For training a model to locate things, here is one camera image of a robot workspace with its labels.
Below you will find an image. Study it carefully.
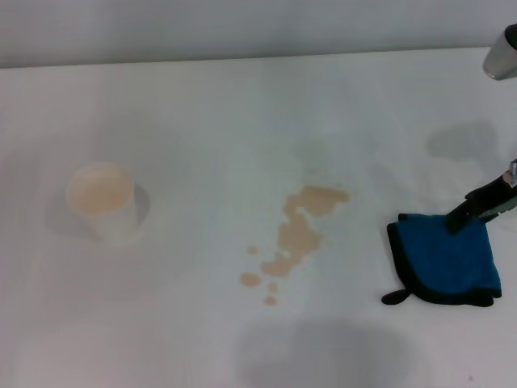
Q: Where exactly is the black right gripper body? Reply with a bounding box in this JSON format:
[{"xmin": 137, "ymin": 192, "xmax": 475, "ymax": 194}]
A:
[{"xmin": 464, "ymin": 176, "xmax": 517, "ymax": 222}]

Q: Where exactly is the blue rag with black edge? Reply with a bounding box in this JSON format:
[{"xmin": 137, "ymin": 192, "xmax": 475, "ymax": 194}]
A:
[{"xmin": 380, "ymin": 213, "xmax": 503, "ymax": 307}]

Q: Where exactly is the white paper cup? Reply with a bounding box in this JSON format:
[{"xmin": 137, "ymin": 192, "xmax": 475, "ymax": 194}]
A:
[{"xmin": 65, "ymin": 161, "xmax": 151, "ymax": 248}]

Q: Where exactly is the brown water stain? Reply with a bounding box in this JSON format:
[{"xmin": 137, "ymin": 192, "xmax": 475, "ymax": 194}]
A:
[{"xmin": 237, "ymin": 184, "xmax": 351, "ymax": 307}]

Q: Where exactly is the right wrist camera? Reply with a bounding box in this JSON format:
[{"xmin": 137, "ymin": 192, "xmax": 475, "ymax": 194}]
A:
[{"xmin": 482, "ymin": 22, "xmax": 517, "ymax": 82}]

